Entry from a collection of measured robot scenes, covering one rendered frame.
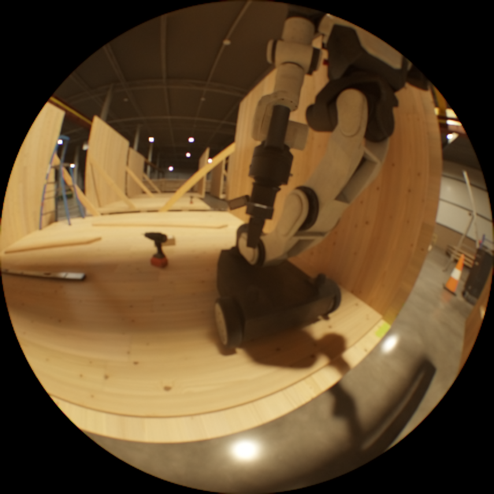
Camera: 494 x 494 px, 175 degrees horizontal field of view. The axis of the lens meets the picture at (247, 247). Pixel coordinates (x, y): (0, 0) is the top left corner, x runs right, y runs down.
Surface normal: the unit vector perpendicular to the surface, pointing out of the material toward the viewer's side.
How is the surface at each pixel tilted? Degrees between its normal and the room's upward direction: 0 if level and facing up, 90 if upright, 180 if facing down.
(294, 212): 90
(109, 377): 0
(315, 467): 0
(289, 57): 152
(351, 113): 90
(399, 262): 90
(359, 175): 90
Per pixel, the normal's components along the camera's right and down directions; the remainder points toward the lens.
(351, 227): -0.92, 0.04
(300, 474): 0.11, -0.93
